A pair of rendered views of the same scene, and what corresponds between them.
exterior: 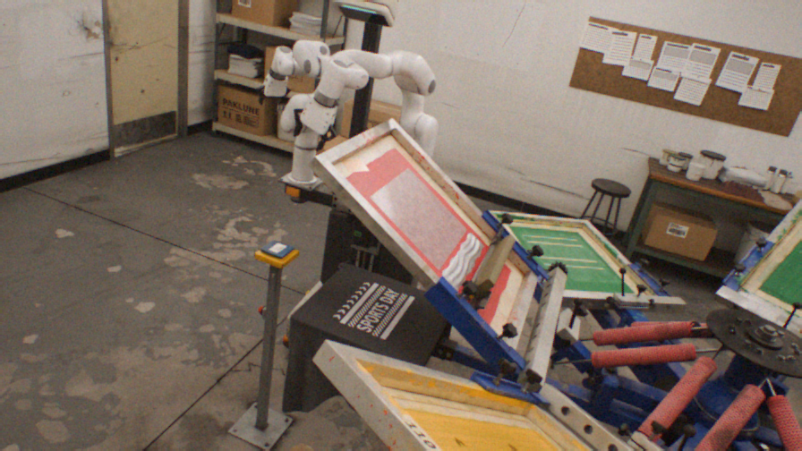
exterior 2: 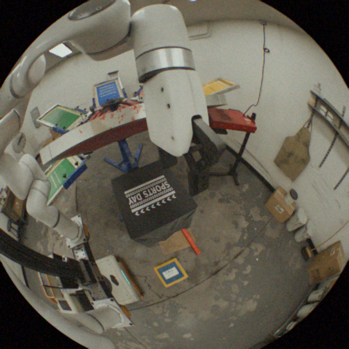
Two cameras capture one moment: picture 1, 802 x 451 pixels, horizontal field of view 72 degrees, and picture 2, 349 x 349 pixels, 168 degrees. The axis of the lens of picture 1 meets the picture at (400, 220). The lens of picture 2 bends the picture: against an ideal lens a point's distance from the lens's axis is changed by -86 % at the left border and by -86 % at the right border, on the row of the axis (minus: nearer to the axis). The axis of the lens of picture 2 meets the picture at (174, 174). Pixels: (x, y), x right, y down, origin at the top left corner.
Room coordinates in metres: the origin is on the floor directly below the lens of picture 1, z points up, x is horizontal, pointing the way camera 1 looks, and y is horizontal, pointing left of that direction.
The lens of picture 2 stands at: (1.88, 0.44, 1.65)
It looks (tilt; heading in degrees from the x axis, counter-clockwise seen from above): 49 degrees down; 224
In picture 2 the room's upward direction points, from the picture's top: straight up
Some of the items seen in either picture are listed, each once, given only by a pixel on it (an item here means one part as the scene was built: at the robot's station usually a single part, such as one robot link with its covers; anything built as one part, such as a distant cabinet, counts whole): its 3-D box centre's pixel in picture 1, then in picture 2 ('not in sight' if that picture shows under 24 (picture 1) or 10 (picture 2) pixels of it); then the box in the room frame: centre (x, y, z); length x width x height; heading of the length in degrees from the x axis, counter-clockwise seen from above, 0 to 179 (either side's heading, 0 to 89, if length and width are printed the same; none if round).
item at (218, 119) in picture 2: not in sight; (230, 118); (0.37, -0.04, 1.06); 0.61 x 0.46 x 0.12; 134
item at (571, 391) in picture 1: (509, 373); (130, 156); (1.53, -0.47, 0.89); 1.24 x 0.06 x 0.06; 74
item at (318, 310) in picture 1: (380, 310); (148, 192); (1.67, 0.01, 0.95); 0.48 x 0.44 x 0.01; 74
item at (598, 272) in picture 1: (588, 255); (56, 165); (2.23, -0.85, 1.05); 1.08 x 0.61 x 0.23; 14
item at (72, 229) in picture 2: not in sight; (62, 226); (2.18, 0.03, 1.21); 0.16 x 0.13 x 0.15; 167
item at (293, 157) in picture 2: not in sight; (298, 147); (-0.07, 1.02, 1.06); 0.53 x 0.07 x 1.05; 74
